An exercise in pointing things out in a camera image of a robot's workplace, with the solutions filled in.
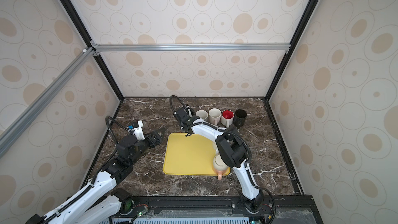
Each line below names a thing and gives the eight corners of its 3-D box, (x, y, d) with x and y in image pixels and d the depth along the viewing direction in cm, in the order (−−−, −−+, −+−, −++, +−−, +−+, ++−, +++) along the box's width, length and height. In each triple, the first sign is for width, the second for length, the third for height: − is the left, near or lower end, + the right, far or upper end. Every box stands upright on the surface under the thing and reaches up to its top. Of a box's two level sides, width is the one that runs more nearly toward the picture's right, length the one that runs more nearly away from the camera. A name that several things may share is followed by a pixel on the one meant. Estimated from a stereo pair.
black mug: (234, 129, 104) (236, 121, 97) (232, 117, 111) (234, 109, 103) (245, 129, 104) (248, 121, 97) (242, 117, 111) (245, 109, 103)
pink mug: (209, 127, 105) (209, 118, 97) (208, 117, 111) (209, 108, 103) (220, 127, 105) (221, 118, 97) (219, 117, 111) (220, 108, 103)
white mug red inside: (220, 128, 105) (222, 120, 98) (219, 117, 111) (221, 109, 104) (233, 128, 105) (235, 120, 98) (231, 117, 111) (233, 109, 104)
